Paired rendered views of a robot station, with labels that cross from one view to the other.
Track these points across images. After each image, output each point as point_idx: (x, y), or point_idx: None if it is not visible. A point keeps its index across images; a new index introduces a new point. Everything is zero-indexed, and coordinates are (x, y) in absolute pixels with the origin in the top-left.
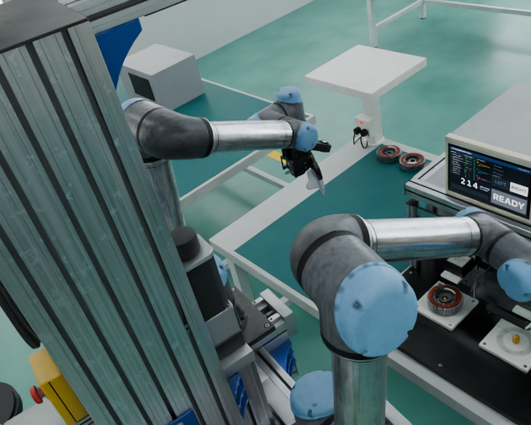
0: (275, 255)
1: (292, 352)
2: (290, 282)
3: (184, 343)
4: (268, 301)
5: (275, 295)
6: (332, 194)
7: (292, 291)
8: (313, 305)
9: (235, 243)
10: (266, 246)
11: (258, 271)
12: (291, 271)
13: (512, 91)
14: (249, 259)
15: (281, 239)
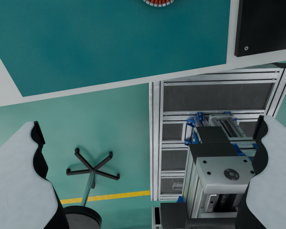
0: (61, 61)
1: (242, 155)
2: (122, 74)
3: None
4: (225, 193)
5: (224, 185)
6: None
7: (137, 81)
8: (175, 76)
9: (7, 87)
10: (36, 60)
11: (78, 92)
12: (106, 63)
13: None
14: (51, 90)
15: (30, 32)
